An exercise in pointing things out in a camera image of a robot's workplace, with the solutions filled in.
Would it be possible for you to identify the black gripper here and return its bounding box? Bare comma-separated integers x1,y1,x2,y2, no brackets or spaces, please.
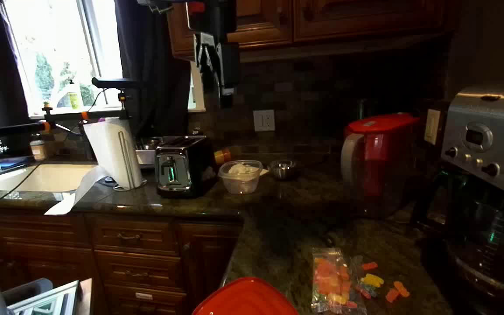
185,0,240,108

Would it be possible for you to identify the black chrome toaster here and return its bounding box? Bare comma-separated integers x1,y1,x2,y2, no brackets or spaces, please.
154,134,217,197

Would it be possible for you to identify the wooden upper cabinet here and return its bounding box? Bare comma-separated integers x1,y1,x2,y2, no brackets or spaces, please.
164,0,458,63

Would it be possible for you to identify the white paper towel roll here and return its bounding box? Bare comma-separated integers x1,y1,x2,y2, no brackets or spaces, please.
82,117,142,189

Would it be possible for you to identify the clear plastic food container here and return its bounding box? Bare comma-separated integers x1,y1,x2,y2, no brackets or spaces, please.
219,159,268,196

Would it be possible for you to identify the small shiny metal bowl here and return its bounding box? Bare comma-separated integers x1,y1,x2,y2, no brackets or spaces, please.
269,159,297,180

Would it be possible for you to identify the kitchen sink faucet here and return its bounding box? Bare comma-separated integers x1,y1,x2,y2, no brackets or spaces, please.
40,101,82,143

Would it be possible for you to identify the red water filter pitcher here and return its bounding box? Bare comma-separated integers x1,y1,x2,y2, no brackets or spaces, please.
339,112,418,217

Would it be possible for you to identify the wooden drawer cabinet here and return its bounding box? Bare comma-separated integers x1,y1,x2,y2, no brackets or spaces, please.
0,210,240,315

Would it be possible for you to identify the red plastic lid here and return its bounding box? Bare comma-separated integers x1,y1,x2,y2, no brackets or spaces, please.
192,276,299,315

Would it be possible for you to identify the bag of colourful candy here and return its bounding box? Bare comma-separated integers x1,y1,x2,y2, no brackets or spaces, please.
310,248,366,315

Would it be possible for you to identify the yellow candy piece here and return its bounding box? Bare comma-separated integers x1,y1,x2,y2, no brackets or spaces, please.
360,273,383,287

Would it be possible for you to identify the silver black coffee maker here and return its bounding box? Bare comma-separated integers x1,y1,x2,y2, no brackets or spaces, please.
409,85,504,315

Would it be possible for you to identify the orange candy piece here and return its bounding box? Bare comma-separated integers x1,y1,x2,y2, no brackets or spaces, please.
385,281,409,302

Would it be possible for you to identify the white wall outlet plate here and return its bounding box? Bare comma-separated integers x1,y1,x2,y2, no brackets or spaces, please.
252,110,275,133

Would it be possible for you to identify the white light switch plate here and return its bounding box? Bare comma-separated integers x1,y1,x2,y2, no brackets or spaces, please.
423,108,441,143

